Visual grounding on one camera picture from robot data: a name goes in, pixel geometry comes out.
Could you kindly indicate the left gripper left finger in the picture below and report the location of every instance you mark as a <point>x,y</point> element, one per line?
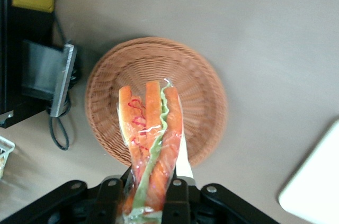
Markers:
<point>108,202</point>

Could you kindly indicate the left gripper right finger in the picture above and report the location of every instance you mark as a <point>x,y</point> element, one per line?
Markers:
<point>178,202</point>

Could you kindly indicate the triangle sandwich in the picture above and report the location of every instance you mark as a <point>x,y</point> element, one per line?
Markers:
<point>153,128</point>

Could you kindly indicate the beige plastic serving tray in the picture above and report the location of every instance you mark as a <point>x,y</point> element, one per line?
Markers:
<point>317,181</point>

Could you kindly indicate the round brown wicker basket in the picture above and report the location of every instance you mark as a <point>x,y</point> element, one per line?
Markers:
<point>159,59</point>

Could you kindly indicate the grey metal bracket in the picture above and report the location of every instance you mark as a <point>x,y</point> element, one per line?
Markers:
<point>42,70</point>

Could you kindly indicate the black metal stand frame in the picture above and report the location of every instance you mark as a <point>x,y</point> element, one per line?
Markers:
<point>23,30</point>

